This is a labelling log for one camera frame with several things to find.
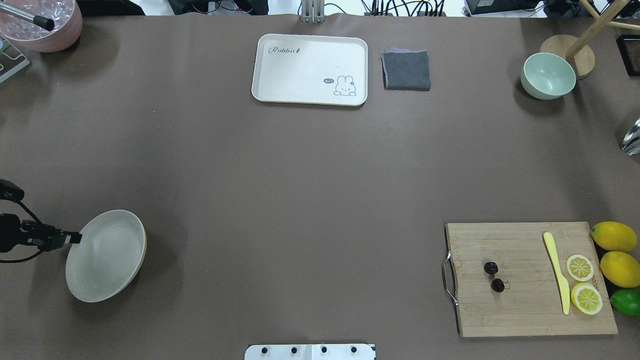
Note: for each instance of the whole lemon near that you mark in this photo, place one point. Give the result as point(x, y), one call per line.
point(622, 269)

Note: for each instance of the dark red cherry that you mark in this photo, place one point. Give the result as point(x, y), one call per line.
point(497, 285)
point(490, 268)

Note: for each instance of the dark red cherry lower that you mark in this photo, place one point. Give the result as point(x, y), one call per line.
point(497, 285)

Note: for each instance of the dark red cherry upper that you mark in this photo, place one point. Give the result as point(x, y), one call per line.
point(490, 268)

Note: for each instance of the pink bowl with ice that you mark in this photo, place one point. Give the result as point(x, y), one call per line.
point(67, 18)

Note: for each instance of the green lime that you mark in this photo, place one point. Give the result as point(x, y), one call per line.
point(626, 301)

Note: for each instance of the wooden mug tree stand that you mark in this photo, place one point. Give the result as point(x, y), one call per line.
point(575, 50)

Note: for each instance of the yellow plastic knife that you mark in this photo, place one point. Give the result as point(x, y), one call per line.
point(562, 282)

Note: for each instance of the steel scoop on table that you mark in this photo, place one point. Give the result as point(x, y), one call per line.
point(630, 143)

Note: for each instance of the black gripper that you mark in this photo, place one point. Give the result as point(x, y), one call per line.
point(9, 233)

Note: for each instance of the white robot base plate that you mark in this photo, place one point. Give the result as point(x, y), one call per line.
point(320, 351)

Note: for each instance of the mint green bowl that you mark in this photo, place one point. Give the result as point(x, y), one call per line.
point(547, 76)

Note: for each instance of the aluminium frame post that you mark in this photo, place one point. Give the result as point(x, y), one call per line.
point(312, 11)

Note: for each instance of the bamboo cutting board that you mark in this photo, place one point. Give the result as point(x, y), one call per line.
point(530, 305)

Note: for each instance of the lemon slice lower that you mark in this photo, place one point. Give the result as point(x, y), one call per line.
point(586, 298)

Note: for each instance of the white rabbit tray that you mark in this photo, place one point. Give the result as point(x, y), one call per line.
point(311, 69)

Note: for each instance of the whole lemon far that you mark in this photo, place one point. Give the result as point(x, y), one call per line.
point(614, 236)

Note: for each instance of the lemon slice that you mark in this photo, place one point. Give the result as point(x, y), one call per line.
point(580, 268)
point(586, 298)

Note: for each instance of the grey folded cloth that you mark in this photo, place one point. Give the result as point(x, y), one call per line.
point(406, 70)

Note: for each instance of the lemon slice upper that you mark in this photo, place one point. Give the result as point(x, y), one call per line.
point(580, 268)

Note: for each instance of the whole lemon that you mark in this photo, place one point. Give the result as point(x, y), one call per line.
point(622, 269)
point(614, 236)

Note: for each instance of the steel ice scoop in bowl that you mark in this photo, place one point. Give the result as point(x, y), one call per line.
point(47, 24)

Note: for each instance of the black framed tray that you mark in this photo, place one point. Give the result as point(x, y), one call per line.
point(629, 48)

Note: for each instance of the beige round plate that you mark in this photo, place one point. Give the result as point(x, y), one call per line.
point(108, 257)

